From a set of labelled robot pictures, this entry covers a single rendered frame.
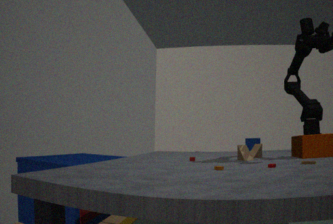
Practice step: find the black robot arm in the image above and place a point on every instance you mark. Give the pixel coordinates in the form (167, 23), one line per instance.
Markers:
(312, 111)

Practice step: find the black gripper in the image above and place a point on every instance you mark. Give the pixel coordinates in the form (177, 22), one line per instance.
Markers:
(325, 43)

